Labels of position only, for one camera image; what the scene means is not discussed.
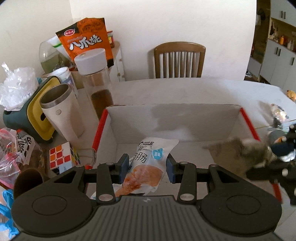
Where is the white sausage snack packet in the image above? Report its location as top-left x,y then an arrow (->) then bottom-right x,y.
90,136 -> 180,201

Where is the olive foil snack packet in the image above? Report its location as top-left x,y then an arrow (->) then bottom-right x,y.
203,138 -> 277,178

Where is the clear bag of pastries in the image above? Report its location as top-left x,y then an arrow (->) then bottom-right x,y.
270,103 -> 289,128

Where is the yellow spotted plush toy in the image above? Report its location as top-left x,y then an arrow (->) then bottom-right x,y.
286,90 -> 296,102

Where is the rubiks cube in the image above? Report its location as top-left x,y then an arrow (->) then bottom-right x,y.
49,142 -> 81,175

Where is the white steel tumbler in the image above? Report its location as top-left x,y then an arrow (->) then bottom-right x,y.
40,83 -> 85,146

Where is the red white snack bag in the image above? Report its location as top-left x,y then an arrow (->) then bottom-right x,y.
1,128 -> 46,189

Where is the green yellow tissue box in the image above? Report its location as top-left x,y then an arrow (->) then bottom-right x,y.
3,76 -> 60,143

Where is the white drawer sideboard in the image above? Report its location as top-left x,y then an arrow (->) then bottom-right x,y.
71,41 -> 125,89

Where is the white printed can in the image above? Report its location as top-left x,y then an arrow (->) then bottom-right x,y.
45,67 -> 78,98

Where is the blue rubber glove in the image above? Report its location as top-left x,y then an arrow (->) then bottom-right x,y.
1,189 -> 19,240

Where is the glass bottle white lid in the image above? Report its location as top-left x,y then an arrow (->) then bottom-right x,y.
74,48 -> 113,119

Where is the wooden chair far side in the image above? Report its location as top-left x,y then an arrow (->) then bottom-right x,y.
154,42 -> 206,78

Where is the clear plastic bag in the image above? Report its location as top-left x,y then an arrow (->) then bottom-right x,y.
1,62 -> 39,111

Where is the glass fish bowl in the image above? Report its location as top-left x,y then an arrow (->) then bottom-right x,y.
39,36 -> 72,74

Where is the red sauce jar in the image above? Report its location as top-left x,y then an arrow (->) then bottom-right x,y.
107,31 -> 115,48

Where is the orange snack bag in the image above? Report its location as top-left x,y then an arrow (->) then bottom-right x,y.
56,18 -> 114,68

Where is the grey wall cabinet unit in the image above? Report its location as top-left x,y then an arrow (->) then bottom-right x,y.
245,1 -> 295,92

